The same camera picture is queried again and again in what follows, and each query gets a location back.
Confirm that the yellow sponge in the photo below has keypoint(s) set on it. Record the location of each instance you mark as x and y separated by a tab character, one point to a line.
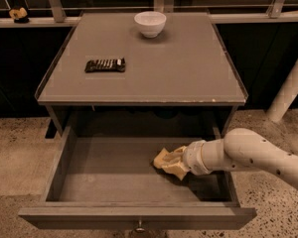
159	160

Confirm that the grey cabinet with glass top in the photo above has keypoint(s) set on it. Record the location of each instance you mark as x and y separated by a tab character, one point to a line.
184	65

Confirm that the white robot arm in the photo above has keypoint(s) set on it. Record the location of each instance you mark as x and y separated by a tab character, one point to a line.
239	149

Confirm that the white ceramic bowl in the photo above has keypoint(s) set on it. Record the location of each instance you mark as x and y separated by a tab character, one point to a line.
150	23

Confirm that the open grey top drawer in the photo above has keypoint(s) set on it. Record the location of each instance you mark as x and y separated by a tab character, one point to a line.
99	182

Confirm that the metal drawer knob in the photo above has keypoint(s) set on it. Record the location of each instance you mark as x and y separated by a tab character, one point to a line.
139	228

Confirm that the white diagonal support pole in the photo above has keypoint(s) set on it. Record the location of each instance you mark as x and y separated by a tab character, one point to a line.
285	96

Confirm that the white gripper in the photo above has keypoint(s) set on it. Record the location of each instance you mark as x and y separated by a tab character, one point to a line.
193	157

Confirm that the metal window railing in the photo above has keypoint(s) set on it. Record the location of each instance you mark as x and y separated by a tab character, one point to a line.
89	10

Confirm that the small yellow object on ledge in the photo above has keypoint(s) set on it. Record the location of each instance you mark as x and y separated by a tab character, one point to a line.
19	15

